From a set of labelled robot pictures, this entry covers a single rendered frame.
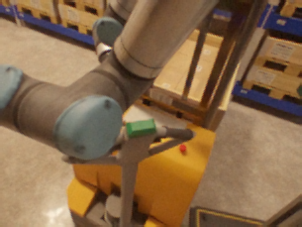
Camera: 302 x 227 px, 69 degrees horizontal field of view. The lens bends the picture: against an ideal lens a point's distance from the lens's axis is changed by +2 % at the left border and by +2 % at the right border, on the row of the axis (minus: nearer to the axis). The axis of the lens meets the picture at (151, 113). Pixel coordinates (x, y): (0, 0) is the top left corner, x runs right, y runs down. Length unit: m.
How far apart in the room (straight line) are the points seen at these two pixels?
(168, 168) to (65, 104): 0.96
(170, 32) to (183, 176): 0.99
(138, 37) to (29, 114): 0.18
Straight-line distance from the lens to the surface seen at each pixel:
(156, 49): 0.31
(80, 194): 1.67
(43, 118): 0.31
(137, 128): 0.56
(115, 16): 0.66
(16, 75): 0.37
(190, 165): 1.19
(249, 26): 1.06
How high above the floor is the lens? 1.84
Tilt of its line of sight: 43 degrees down
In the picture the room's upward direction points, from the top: 9 degrees clockwise
